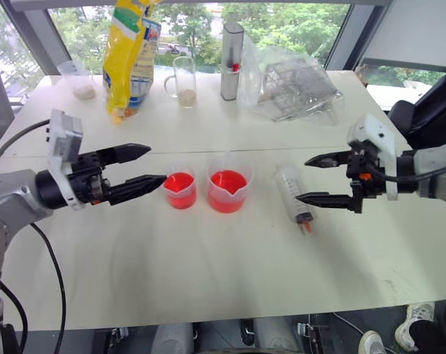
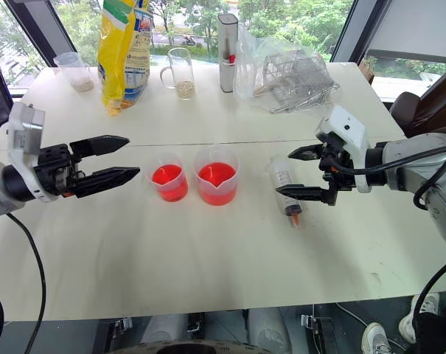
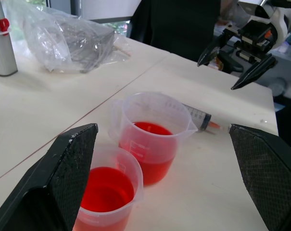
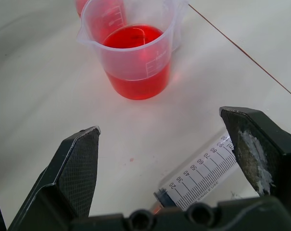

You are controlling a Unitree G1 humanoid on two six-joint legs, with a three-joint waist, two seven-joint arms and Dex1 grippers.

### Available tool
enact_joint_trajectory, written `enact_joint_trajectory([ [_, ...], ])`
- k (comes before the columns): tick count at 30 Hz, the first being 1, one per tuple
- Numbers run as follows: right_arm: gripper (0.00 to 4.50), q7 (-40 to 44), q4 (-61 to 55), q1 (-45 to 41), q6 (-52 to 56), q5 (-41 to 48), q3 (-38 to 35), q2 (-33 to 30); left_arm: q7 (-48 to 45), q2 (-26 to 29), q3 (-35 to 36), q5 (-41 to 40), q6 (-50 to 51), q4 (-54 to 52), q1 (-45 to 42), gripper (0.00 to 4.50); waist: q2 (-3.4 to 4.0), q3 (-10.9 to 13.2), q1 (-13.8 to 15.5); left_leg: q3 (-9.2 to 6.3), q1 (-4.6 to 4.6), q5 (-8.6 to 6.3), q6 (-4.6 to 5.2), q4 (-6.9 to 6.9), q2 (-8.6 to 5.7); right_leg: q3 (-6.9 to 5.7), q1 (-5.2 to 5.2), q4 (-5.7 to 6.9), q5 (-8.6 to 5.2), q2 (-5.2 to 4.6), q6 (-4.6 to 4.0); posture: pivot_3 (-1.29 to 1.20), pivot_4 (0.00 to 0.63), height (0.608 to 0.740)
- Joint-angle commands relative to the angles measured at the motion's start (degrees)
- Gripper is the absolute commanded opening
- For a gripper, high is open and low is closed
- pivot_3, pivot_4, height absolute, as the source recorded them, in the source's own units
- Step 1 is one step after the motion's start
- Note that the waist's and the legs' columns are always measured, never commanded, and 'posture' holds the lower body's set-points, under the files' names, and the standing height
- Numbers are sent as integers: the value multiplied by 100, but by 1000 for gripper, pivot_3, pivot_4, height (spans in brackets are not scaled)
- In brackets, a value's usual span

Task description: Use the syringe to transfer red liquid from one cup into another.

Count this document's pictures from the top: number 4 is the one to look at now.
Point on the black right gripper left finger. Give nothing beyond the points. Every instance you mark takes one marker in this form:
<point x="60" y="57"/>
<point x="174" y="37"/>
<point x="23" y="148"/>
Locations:
<point x="70" y="168"/>

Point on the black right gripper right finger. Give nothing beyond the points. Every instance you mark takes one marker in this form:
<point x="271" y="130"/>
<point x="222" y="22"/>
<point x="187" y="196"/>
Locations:
<point x="260" y="154"/>

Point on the clear plastic syringe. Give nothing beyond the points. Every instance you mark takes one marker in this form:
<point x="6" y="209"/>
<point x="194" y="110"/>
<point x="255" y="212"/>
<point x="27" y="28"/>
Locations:
<point x="203" y="175"/>

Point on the plastic beaker with red liquid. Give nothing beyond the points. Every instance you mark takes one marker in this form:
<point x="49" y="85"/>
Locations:
<point x="133" y="57"/>

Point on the small clear plastic measuring cup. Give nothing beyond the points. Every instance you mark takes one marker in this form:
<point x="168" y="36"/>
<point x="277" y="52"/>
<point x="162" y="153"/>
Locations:
<point x="104" y="14"/>

